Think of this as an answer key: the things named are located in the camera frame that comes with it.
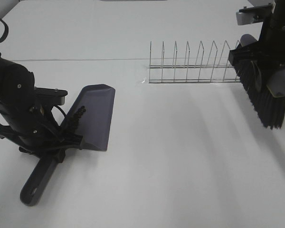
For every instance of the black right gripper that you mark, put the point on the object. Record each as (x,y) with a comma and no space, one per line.
(272,43)

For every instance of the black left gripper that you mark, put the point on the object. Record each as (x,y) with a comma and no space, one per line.
(40,138)

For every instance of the pile of coffee beans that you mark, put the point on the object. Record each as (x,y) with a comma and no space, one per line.
(77,117)

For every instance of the purple plastic dustpan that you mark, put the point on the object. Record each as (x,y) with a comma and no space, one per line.
(94,126)

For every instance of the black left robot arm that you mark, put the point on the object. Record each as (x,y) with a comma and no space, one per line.
(28,111)

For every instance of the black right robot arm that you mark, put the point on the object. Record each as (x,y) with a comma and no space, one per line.
(276,19)

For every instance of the metal wire dish rack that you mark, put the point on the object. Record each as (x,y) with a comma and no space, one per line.
(180,63)

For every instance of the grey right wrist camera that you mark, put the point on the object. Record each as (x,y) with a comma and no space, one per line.
(255,14)

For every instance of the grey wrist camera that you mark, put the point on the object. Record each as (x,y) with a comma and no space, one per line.
(49,96)
(255,14)

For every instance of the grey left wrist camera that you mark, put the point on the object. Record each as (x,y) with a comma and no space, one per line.
(49,96)

